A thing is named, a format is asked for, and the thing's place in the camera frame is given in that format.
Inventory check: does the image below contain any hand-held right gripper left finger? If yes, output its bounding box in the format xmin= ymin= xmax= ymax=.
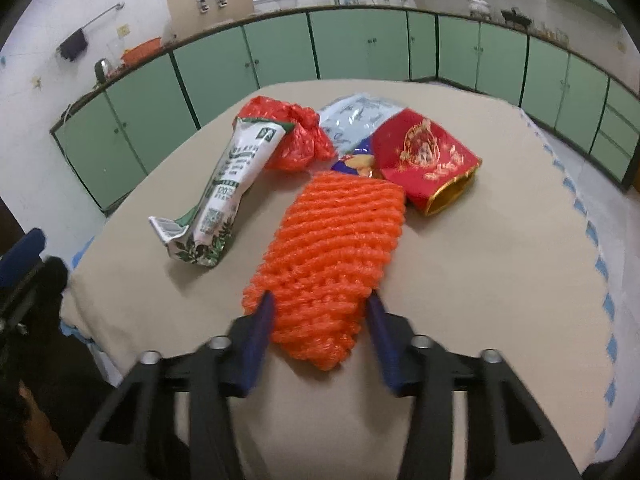
xmin=70 ymin=290 xmax=276 ymax=480

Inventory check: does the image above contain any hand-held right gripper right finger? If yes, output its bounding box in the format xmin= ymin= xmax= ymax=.
xmin=367 ymin=290 xmax=583 ymax=480

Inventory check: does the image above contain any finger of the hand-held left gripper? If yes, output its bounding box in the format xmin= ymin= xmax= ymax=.
xmin=0 ymin=228 xmax=47 ymax=286

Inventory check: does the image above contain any orange foam net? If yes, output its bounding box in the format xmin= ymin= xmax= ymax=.
xmin=241 ymin=170 xmax=407 ymax=372

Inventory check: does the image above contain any green white wrapper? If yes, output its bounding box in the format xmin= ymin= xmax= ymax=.
xmin=148 ymin=116 xmax=296 ymax=268

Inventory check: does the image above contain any purple snack packet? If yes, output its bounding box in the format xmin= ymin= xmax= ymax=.
xmin=330 ymin=147 xmax=383 ymax=181

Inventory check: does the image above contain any red gold packet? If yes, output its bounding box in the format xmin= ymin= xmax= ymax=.
xmin=371 ymin=109 xmax=483 ymax=217

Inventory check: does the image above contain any red plastic bag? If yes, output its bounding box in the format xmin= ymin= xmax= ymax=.
xmin=235 ymin=95 xmax=335 ymax=172

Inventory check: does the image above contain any silver blue plastic bag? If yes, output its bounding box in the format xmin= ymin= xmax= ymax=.
xmin=317 ymin=92 xmax=406 ymax=158

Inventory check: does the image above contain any table with beige cloth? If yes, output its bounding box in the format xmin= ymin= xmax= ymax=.
xmin=60 ymin=79 xmax=621 ymax=480

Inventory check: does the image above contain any black cloth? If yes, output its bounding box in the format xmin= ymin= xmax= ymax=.
xmin=57 ymin=30 xmax=88 ymax=61

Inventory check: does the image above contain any orange basket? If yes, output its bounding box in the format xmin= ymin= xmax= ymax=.
xmin=121 ymin=37 xmax=163 ymax=66

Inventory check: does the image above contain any row of green base cabinets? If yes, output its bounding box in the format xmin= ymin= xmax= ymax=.
xmin=49 ymin=4 xmax=640 ymax=216

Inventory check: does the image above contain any black wok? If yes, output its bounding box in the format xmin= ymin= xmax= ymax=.
xmin=500 ymin=7 xmax=533 ymax=28

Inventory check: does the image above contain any metal towel rail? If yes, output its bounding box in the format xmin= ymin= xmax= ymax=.
xmin=57 ymin=2 xmax=126 ymax=51

